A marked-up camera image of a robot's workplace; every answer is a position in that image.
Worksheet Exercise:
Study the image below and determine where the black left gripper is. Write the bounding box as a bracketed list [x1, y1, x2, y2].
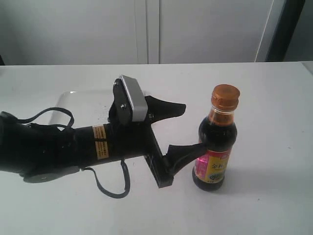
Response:
[107, 95, 207, 188]

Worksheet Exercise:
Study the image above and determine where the dark soy sauce bottle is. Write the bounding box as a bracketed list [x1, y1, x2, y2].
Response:
[192, 84, 240, 191]

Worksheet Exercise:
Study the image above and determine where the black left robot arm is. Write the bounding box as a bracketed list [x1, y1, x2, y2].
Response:
[0, 96, 206, 198]

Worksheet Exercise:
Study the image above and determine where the white rectangular plastic tray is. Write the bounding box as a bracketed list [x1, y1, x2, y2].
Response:
[56, 89, 113, 128]

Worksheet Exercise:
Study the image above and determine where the white cabinet with doors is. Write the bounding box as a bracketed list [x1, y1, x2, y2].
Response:
[0, 0, 285, 65]

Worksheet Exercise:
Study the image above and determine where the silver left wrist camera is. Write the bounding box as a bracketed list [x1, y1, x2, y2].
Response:
[112, 75, 148, 125]

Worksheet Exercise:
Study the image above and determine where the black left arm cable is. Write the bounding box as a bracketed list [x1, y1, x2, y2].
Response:
[14, 106, 130, 199]

